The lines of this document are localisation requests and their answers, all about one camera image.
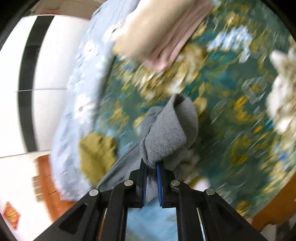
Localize grey fleece sweatpants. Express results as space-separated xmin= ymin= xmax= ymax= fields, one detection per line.
xmin=97 ymin=94 xmax=199 ymax=202

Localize olive green knit garment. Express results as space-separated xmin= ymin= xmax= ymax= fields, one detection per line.
xmin=79 ymin=133 xmax=117 ymax=186

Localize teal floral bed blanket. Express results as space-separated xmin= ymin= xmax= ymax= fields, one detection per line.
xmin=94 ymin=1 xmax=295 ymax=220

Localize blue grey floral quilt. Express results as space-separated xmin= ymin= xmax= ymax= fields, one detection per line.
xmin=50 ymin=1 xmax=138 ymax=201

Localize beige pink folded garment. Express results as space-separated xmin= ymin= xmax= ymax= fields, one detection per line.
xmin=112 ymin=0 xmax=213 ymax=72

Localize orange wooden bed frame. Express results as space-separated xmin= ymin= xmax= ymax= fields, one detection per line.
xmin=37 ymin=154 xmax=75 ymax=222

